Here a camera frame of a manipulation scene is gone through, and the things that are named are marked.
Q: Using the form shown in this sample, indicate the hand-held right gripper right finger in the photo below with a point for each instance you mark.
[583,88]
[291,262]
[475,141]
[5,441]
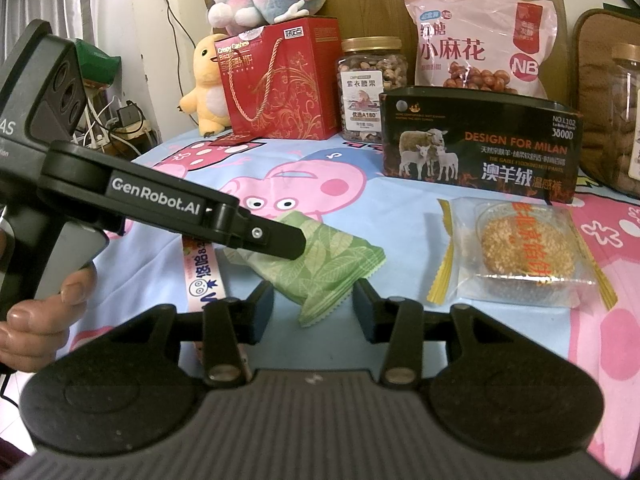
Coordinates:
[365,310]

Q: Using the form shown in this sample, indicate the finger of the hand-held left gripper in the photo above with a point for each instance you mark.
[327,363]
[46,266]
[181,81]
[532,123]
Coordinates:
[270,240]

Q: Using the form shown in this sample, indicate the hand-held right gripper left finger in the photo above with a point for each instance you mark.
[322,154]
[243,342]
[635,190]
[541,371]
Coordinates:
[262,310]

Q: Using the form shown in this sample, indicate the light green leaf snack packet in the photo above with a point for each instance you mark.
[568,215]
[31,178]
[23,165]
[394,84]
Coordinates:
[335,265]

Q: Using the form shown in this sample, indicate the black cardboard box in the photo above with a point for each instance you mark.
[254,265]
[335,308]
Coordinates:
[500,160]

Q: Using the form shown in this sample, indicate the person's left hand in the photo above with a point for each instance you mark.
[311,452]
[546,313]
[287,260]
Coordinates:
[35,330]

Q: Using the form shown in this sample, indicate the pink white strip packet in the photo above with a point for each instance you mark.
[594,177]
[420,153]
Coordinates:
[205,280]

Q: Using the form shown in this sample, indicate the power strip with chargers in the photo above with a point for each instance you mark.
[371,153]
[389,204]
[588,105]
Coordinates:
[120,120]

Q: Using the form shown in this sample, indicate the cartoon pig printed blanket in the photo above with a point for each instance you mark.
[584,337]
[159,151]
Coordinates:
[400,220]

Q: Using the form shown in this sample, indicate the green bag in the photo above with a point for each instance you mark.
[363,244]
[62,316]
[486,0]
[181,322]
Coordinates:
[97,60]

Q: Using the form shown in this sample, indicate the red gift box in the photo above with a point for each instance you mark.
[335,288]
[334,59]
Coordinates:
[290,80]

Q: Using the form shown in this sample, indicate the yellow duck plush toy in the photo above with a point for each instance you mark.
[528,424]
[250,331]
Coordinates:
[207,85]

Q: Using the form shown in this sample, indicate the clear sesame cake packet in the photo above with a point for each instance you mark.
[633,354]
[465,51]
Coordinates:
[520,245]

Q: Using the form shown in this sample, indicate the small clear nut jar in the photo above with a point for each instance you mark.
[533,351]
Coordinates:
[370,95]

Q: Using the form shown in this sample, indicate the wooden headboard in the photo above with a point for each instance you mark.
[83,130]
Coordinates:
[365,0]

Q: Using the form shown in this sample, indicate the pink snack bag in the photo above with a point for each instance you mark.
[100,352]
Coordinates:
[480,45]

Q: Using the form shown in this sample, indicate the brown seat cushion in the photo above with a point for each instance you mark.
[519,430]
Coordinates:
[590,85]

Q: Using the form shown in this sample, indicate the large clear pecan jar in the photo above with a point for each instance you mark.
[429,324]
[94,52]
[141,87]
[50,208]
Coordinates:
[625,120]

